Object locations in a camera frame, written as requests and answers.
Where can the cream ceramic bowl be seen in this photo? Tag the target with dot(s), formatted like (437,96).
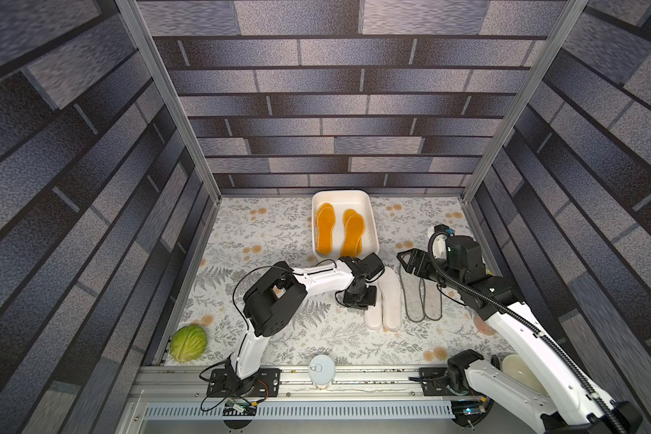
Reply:
(515,367)

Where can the grey insole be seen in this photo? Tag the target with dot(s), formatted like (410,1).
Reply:
(431,302)
(413,297)

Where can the left grey insole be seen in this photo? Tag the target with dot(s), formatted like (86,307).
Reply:
(413,297)

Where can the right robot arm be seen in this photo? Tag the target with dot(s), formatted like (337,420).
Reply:
(571,402)

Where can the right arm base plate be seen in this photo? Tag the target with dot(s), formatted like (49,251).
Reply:
(441,381)

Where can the white insole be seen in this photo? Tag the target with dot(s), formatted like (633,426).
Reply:
(374,313)
(392,300)

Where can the aluminium front rail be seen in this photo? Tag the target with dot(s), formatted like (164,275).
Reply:
(186,384)

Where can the right white insole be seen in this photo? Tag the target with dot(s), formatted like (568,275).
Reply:
(392,300)

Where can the floral patterned table mat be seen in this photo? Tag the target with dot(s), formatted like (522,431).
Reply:
(252,233)

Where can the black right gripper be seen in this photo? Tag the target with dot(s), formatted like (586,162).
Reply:
(427,263)

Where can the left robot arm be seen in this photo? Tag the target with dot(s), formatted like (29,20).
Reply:
(272,301)

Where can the right grey insole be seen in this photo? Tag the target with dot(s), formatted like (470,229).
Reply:
(431,302)

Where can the round tin can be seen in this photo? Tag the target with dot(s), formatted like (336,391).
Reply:
(482,327)

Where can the left white insole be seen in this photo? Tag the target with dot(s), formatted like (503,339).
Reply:
(374,313)

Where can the green cabbage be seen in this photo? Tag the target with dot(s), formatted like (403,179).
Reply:
(188,343)

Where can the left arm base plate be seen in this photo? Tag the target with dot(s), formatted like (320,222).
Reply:
(224,383)

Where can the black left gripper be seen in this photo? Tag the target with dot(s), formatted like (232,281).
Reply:
(370,302)

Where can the white plastic storage box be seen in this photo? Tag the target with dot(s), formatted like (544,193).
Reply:
(338,230)

